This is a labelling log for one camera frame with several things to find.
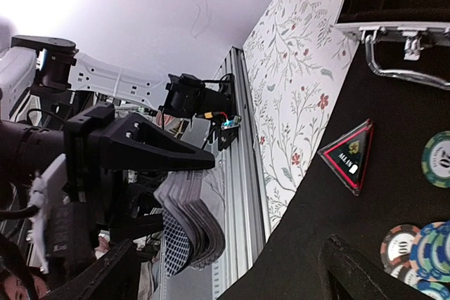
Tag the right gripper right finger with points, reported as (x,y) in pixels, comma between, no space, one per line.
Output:
(345,273)

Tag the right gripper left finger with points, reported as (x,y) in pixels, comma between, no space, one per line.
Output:
(115,275)

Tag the chip pile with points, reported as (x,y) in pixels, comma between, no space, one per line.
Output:
(419,257)

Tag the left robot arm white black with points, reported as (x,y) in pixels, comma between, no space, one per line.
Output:
(49,66)

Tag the black red triangle button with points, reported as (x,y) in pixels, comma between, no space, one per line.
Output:
(347,156)

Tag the green twenty chip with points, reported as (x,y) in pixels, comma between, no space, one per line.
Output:
(435,160)

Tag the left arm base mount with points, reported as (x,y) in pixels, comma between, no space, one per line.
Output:
(213,100)

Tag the blue playing card deck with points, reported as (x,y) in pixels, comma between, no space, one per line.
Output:
(193,213)

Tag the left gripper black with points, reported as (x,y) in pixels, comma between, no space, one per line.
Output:
(100,150)

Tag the aluminium poker chip case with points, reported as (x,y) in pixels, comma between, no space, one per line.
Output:
(419,25)

